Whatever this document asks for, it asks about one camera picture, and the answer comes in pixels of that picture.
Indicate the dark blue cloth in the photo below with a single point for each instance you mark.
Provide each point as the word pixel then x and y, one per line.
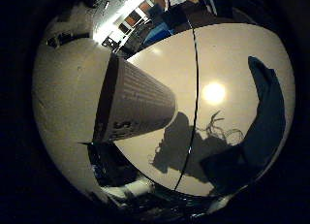
pixel 268 120

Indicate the shelf with orange boxes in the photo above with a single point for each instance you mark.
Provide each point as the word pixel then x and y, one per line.
pixel 135 17

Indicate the blue box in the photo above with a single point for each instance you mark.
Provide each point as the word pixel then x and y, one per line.
pixel 158 33

